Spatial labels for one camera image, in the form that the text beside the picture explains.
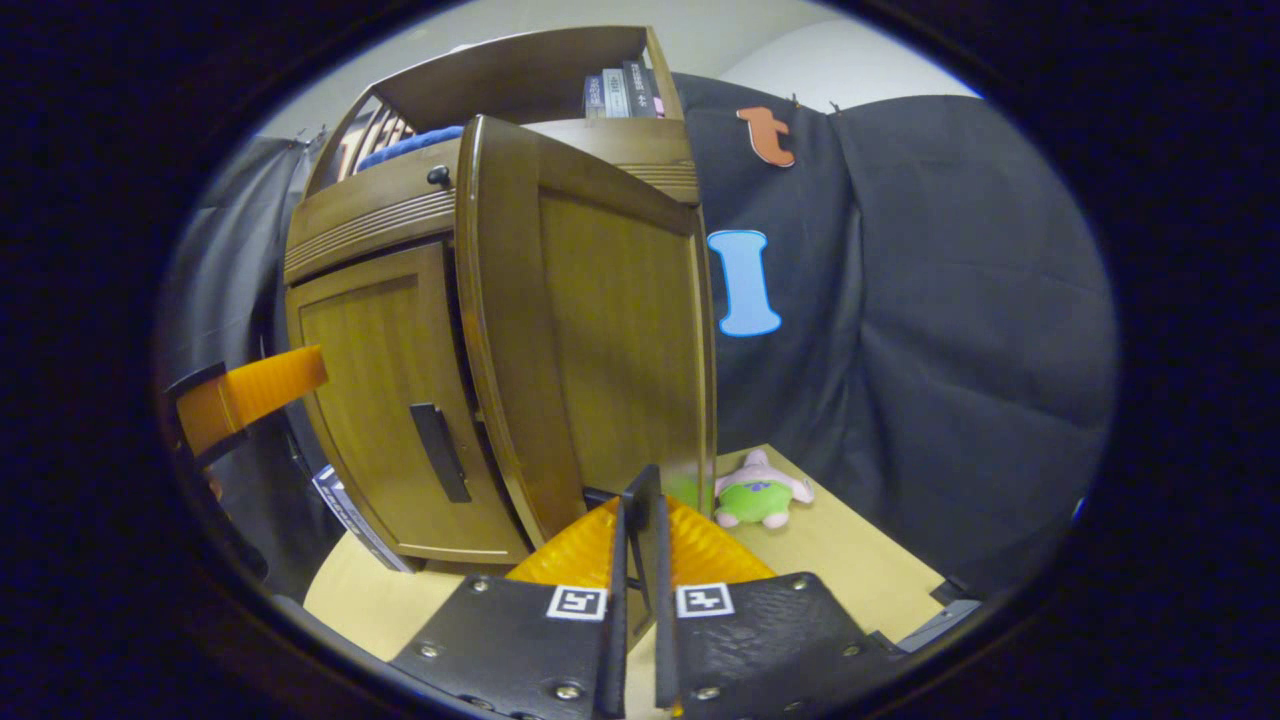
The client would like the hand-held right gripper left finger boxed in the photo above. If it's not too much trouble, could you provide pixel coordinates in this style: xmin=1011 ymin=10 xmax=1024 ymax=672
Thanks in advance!
xmin=388 ymin=496 xmax=631 ymax=720

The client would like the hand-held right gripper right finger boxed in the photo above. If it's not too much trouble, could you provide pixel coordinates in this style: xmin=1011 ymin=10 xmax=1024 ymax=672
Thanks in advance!
xmin=652 ymin=495 xmax=886 ymax=720

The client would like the wooden cabinet door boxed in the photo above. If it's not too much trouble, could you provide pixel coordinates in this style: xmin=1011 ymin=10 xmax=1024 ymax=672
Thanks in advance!
xmin=285 ymin=240 xmax=531 ymax=567
xmin=455 ymin=115 xmax=717 ymax=641

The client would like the wooden double-door shoe cabinet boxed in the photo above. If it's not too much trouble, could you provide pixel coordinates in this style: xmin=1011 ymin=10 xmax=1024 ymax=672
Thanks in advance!
xmin=283 ymin=25 xmax=719 ymax=571

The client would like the pink and green plush toy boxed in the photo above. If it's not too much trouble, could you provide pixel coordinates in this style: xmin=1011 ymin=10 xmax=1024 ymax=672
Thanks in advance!
xmin=713 ymin=448 xmax=816 ymax=531

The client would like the wooden drawer with black knob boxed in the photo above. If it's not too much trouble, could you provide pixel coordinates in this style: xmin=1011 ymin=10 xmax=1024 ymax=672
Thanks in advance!
xmin=283 ymin=120 xmax=701 ymax=287

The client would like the black spine book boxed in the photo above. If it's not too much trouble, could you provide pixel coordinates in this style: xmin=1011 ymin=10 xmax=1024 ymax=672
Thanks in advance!
xmin=622 ymin=60 xmax=658 ymax=119

